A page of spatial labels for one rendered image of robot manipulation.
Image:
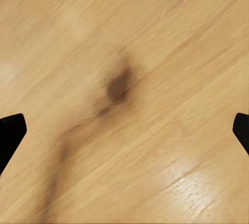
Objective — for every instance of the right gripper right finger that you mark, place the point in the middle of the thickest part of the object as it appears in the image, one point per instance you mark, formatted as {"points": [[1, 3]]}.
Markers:
{"points": [[241, 129]]}

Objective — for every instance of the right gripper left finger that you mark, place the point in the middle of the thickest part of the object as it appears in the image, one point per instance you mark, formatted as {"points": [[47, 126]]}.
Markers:
{"points": [[12, 131]]}

